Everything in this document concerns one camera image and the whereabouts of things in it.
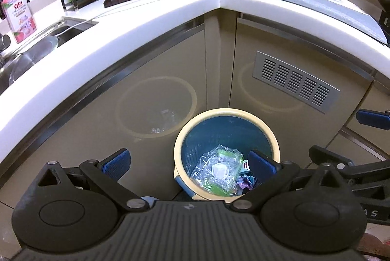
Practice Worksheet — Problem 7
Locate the clear plastic wrapper trash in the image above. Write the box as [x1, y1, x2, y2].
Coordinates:
[190, 145, 244, 196]

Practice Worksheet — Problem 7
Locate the grey cabinet vent grille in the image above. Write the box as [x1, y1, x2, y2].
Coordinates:
[253, 51, 341, 114]

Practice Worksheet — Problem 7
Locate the pink dish soap bottle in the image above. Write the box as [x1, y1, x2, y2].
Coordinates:
[1, 0, 36, 44]

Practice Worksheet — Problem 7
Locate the yellow rim blue trash bin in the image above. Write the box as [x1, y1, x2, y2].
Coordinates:
[173, 108, 280, 203]

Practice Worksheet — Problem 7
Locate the stainless steel sink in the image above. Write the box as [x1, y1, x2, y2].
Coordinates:
[1, 18, 97, 93]

